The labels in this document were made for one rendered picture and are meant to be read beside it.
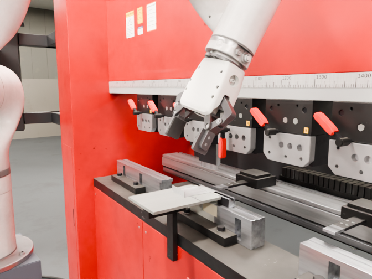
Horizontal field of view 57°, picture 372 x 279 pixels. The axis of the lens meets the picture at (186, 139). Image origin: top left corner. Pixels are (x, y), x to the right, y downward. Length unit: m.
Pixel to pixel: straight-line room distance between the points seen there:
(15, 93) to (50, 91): 9.47
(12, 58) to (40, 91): 7.88
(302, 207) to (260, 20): 0.80
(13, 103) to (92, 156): 1.14
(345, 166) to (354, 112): 0.12
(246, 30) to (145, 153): 1.54
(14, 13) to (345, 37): 0.67
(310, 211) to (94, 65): 1.29
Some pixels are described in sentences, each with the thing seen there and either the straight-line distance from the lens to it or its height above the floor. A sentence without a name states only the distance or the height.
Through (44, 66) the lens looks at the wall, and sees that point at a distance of 10.30.
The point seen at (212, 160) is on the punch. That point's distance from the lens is 1.21.
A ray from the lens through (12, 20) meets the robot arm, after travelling 0.76.
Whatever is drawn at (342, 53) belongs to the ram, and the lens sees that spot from 0.83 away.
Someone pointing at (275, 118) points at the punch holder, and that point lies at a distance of 0.93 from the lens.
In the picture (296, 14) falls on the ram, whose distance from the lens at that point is 0.92.
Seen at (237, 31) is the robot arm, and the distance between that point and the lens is 0.60.
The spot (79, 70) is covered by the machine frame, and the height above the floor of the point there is 1.46.
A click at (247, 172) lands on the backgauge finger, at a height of 1.04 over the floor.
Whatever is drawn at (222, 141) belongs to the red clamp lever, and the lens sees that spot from 1.04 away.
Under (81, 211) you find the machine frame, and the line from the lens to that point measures 1.99.
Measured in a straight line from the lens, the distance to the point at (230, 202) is 1.17.
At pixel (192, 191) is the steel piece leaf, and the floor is 1.00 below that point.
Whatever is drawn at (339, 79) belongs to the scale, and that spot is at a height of 1.39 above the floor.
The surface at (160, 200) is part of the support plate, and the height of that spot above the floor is 1.00.
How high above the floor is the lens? 1.37
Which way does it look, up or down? 9 degrees down
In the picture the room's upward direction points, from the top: straight up
